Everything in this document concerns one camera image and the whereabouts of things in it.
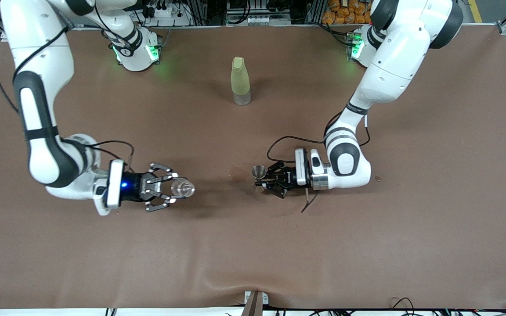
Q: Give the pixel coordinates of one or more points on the clear glass cup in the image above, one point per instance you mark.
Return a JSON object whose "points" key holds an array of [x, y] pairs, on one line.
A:
{"points": [[182, 188]]}

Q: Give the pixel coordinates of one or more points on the steel double-ended jigger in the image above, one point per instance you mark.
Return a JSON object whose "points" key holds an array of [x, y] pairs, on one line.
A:
{"points": [[259, 171]]}

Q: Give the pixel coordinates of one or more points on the brown liquid puddle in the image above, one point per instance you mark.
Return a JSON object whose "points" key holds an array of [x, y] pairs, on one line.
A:
{"points": [[238, 174]]}

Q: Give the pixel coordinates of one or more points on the metal clamp bracket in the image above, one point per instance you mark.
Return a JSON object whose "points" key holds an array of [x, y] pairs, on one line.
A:
{"points": [[255, 303]]}

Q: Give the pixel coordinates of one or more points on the brown table mat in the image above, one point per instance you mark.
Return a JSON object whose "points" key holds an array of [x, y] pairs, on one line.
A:
{"points": [[253, 241]]}

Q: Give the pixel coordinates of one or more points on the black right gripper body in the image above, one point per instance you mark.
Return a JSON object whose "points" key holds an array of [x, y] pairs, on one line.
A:
{"points": [[132, 186]]}

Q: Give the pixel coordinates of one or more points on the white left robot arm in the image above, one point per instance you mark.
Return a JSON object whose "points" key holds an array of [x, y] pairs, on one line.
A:
{"points": [[393, 57]]}

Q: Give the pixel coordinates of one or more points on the orange snack packets pile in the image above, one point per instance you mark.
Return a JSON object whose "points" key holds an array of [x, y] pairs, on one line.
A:
{"points": [[345, 13]]}

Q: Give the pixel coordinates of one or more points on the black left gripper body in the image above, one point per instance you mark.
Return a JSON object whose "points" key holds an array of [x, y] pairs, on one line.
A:
{"points": [[286, 176]]}

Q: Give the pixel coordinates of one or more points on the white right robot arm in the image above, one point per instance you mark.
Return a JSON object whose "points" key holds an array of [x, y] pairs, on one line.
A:
{"points": [[42, 153]]}

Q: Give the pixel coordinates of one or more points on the yellow-green bottle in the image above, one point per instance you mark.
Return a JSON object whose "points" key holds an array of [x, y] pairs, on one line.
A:
{"points": [[240, 79]]}

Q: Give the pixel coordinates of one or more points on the white power strip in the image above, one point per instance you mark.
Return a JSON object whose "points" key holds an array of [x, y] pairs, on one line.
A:
{"points": [[258, 20], [160, 12]]}

